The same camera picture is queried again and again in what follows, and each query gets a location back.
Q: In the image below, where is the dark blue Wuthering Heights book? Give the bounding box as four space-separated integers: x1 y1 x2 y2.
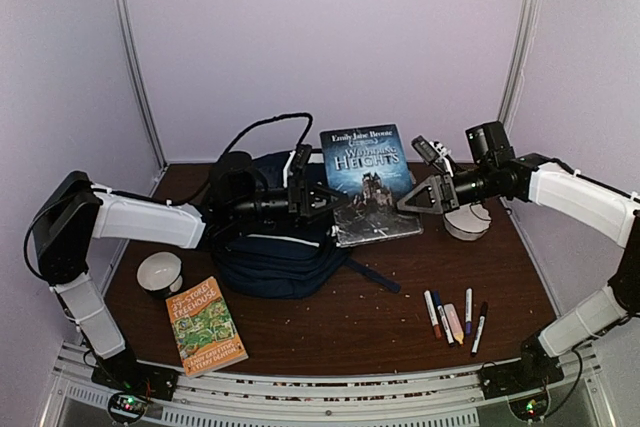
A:
320 124 423 248

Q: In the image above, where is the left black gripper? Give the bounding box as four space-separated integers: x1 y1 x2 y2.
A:
229 176 348 227

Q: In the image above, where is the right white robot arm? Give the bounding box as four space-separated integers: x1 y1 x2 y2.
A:
397 122 639 398

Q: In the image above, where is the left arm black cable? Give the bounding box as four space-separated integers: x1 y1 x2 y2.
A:
219 111 315 163

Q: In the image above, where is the right aluminium frame post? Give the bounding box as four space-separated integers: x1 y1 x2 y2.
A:
498 0 540 132

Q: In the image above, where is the left aluminium frame post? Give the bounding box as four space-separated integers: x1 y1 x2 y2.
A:
113 0 168 169

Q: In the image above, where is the blue capped white marker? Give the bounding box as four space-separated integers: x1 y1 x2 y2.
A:
432 290 455 347

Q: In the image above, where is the white cup with black base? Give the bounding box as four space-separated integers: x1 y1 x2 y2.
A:
136 252 183 300

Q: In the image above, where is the white scalloped ceramic bowl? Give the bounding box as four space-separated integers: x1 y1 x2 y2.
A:
443 204 492 242

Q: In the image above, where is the navy blue student backpack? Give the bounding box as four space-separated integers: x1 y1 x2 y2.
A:
201 152 400 299

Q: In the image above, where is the front aluminium rail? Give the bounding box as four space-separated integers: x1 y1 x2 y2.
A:
39 339 619 427

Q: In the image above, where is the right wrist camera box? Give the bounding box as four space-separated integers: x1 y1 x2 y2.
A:
465 121 515 167

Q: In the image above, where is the orange Treehouse paperback book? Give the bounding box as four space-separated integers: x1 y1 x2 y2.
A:
166 276 249 377

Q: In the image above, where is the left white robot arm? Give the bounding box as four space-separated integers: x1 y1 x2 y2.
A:
23 144 349 391

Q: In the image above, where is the purple capped white marker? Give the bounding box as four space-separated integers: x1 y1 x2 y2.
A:
464 287 473 336

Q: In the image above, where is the aluminium frame post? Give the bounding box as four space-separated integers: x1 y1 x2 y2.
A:
498 0 540 132
113 0 168 169

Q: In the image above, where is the brown capped white marker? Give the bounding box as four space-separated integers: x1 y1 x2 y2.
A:
423 290 442 339

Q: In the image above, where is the pink and yellow highlighter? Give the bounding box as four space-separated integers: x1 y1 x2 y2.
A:
444 303 465 345

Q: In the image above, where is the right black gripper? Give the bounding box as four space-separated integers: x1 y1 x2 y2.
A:
397 163 497 215

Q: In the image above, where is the black marker pen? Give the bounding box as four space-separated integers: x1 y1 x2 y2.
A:
470 301 489 357

